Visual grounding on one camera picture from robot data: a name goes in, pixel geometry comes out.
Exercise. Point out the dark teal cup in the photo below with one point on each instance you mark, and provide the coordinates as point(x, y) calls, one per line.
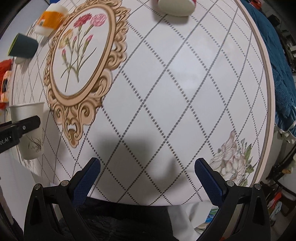
point(23, 46)

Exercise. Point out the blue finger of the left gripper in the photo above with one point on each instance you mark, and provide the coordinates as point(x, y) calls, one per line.
point(26, 125)

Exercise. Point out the red plastic bag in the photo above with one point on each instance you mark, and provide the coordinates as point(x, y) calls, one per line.
point(4, 67)

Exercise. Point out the white paper cup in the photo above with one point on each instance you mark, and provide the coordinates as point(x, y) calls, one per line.
point(31, 142)

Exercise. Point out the teal quilted blanket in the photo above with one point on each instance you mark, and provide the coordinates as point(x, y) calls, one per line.
point(283, 80)

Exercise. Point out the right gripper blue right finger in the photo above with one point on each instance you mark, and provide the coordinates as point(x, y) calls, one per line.
point(211, 181)

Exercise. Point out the orange tissue pack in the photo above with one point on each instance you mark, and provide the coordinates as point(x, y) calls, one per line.
point(5, 87)

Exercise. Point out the small white cup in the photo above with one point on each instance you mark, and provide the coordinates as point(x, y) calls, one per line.
point(19, 60)

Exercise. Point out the orange white jar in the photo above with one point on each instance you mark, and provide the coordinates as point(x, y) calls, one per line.
point(51, 19)

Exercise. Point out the red paper cup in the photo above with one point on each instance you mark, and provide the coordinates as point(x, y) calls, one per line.
point(177, 7)

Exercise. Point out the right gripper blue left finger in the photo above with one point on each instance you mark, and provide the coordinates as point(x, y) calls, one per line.
point(83, 180)

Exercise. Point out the floral diamond pattern tablecloth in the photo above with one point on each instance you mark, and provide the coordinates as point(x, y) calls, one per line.
point(148, 94)

